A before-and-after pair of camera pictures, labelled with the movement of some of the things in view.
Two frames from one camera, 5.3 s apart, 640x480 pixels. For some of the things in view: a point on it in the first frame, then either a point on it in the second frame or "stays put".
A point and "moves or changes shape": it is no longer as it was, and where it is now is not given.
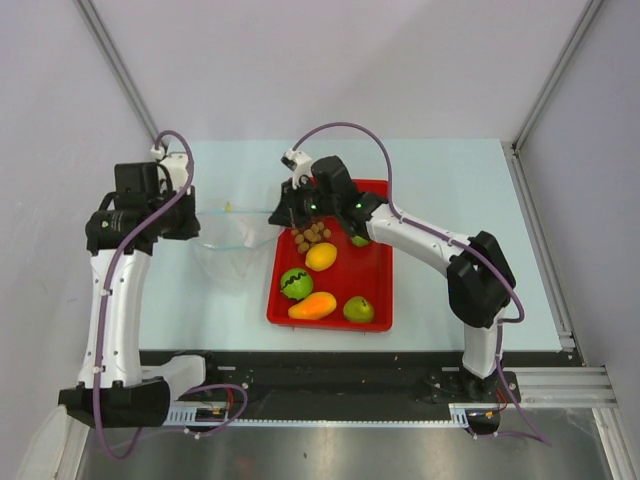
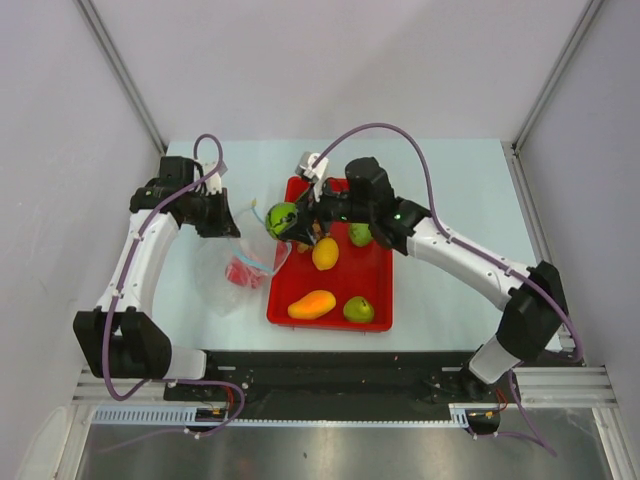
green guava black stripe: [296, 284] moves or changes shape
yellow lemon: [321, 256] moves or changes shape
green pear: [358, 309] stays put
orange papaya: [315, 306] stays put
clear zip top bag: [234, 241] moves or changes shape
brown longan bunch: [309, 236] stays put
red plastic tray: [359, 271] stays put
